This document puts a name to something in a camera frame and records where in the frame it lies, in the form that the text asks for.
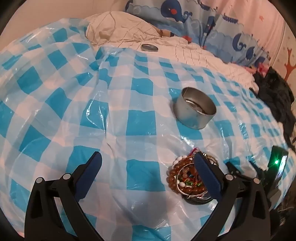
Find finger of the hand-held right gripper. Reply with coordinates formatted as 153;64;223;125
225;161;245;176

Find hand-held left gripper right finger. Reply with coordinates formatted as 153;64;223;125
194;152;271;241

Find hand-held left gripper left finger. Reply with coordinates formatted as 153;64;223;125
24;151;103;241

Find thin gold bangle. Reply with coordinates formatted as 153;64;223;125
203;152;220;167

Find black bangle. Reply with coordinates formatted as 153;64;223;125
184;194;214;206

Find white bead bracelet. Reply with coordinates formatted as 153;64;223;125
172;156;197;170

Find brown bead bracelet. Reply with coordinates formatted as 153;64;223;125
167;162;208;195

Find round metal tin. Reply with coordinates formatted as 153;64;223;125
173;87;217;129

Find blue checkered plastic sheet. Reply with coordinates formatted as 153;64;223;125
0;20;292;241

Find black jacket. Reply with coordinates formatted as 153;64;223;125
251;66;296;142

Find pink cloth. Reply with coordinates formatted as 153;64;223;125
247;62;269;75

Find round metal tin lid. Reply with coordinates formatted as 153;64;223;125
141;43;159;52

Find white quilt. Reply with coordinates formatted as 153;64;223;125
85;11;257;91

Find whale print curtain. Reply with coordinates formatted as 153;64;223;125
125;0;271;67

